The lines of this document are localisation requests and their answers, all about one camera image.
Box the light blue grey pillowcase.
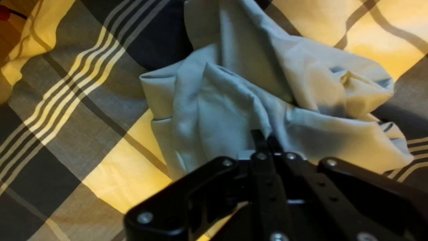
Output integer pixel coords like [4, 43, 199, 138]
[140, 0, 413, 177]

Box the yellow grey plaid comforter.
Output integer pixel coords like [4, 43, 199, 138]
[0, 0, 428, 241]

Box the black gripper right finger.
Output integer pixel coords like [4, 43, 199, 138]
[317, 158, 428, 241]

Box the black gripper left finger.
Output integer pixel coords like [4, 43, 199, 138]
[123, 157, 244, 241]

